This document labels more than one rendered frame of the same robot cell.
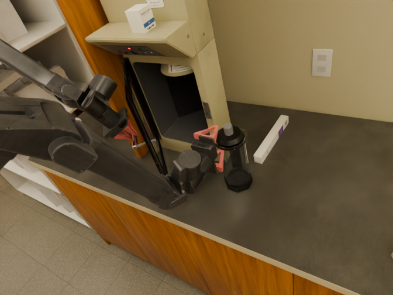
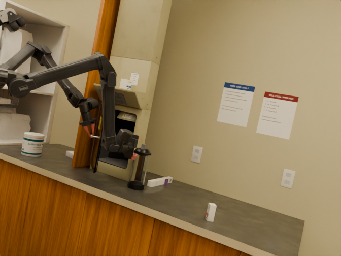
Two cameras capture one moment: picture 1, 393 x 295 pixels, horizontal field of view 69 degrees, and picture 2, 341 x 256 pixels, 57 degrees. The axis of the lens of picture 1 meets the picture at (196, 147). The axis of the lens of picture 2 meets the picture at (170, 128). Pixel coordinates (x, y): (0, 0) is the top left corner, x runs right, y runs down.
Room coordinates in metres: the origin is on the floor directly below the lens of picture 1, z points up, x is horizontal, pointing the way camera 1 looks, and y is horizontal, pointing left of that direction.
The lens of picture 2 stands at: (-1.14, 0.30, 1.47)
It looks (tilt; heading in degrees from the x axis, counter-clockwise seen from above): 4 degrees down; 343
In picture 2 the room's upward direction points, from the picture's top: 11 degrees clockwise
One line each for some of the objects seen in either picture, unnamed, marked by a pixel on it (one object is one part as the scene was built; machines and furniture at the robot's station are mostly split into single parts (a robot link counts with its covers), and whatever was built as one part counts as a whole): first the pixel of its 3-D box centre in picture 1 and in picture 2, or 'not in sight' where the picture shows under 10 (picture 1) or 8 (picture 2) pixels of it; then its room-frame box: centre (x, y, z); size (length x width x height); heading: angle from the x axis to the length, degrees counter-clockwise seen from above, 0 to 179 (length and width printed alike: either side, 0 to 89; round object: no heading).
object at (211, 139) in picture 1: (210, 139); (135, 140); (0.64, -0.04, 1.23); 0.09 x 0.07 x 0.07; 138
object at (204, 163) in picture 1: (200, 164); (127, 147); (0.58, 0.00, 1.20); 0.07 x 0.07 x 0.10; 48
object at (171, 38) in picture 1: (139, 45); (117, 95); (0.88, 0.07, 1.46); 0.32 x 0.12 x 0.10; 48
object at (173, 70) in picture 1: (182, 56); (130, 116); (0.98, -0.05, 1.34); 0.18 x 0.18 x 0.05
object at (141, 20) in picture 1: (141, 18); (125, 84); (0.85, 0.04, 1.54); 0.05 x 0.05 x 0.06; 48
